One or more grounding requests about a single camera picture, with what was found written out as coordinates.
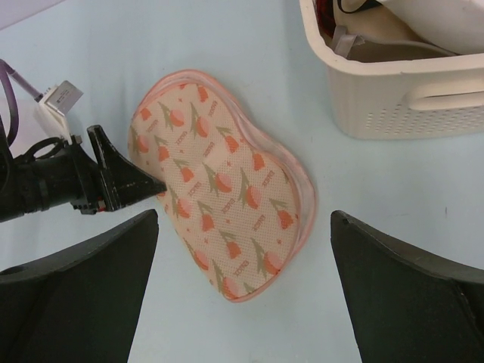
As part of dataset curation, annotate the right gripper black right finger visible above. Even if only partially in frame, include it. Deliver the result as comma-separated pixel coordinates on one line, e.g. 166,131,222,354
330,210,483,362

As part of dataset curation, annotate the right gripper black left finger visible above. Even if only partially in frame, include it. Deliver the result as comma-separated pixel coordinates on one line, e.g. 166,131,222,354
1,209,159,362

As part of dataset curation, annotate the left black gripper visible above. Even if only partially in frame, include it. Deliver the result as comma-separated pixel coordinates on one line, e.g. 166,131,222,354
1,125,167,222

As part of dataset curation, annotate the floral orange bra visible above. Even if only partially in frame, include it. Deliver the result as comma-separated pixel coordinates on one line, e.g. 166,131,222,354
128,70,318,303

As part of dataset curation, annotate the cream plastic laundry basket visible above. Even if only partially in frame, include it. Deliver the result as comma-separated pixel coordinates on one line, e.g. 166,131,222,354
299,1,483,140

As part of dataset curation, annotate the white crumpled garment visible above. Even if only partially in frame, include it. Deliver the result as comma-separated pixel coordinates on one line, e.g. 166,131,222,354
330,1,483,63

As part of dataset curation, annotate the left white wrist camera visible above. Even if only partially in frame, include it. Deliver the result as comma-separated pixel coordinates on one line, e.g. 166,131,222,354
34,80,83,144

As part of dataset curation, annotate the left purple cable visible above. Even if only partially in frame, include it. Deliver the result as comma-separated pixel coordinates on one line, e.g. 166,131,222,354
0,58,45,147

